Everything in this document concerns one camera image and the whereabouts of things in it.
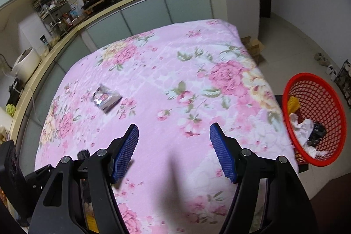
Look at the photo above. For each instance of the beige shoe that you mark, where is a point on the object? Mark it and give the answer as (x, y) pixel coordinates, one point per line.
(320, 58)

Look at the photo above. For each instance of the white shoe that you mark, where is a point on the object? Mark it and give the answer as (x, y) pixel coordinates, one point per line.
(331, 70)

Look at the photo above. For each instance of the pink floral blanket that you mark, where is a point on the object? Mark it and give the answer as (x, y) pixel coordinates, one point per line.
(170, 80)

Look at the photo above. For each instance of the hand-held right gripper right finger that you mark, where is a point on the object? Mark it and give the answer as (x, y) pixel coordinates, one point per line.
(223, 151)

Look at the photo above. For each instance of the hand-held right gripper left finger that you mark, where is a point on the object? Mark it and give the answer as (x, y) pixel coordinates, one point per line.
(124, 154)

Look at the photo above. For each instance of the white rice cooker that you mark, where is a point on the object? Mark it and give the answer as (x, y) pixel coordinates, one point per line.
(26, 61)

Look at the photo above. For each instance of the cardboard boxes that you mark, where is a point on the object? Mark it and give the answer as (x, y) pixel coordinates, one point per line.
(253, 47)

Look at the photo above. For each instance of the red plastic basket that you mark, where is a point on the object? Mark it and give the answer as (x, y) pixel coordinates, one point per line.
(315, 118)

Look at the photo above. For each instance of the black metal shoe rack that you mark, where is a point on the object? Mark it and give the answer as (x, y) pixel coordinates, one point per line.
(342, 77)

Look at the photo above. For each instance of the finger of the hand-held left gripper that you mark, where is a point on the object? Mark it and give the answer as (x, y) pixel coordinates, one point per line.
(37, 176)

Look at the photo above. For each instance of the metal spice rack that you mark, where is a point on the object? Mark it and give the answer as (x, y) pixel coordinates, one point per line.
(52, 11)

